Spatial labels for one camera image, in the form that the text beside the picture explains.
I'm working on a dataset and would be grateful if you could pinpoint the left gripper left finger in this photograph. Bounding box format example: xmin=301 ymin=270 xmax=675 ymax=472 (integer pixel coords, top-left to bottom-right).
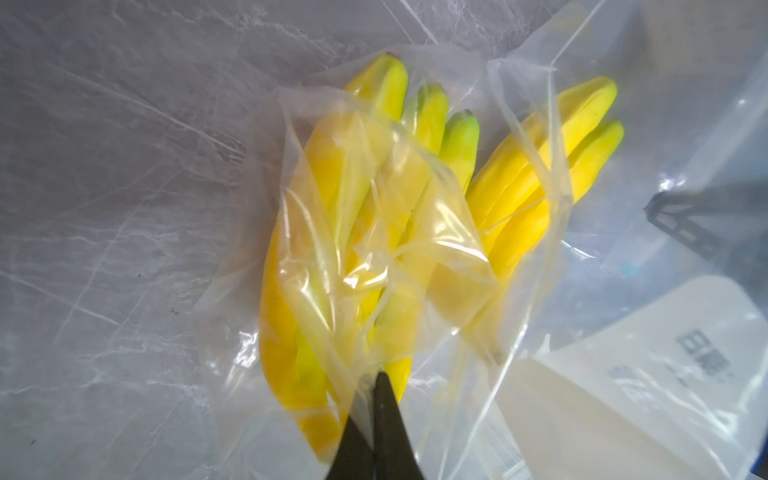
xmin=325 ymin=418 xmax=375 ymax=480

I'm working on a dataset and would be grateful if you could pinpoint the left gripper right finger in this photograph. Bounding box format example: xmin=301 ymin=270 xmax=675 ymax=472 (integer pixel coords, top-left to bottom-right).
xmin=373 ymin=371 xmax=425 ymax=480

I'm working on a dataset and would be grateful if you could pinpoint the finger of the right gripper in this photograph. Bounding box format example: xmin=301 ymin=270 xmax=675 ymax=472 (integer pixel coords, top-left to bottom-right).
xmin=645 ymin=179 xmax=767 ymax=282

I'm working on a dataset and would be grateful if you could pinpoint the zip-top bag with label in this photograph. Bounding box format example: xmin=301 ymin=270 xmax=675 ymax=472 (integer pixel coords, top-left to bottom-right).
xmin=195 ymin=1 xmax=767 ymax=479

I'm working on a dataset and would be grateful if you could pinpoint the yellow banana bunch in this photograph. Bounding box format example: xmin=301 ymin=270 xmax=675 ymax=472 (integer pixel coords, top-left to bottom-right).
xmin=259 ymin=52 xmax=624 ymax=463

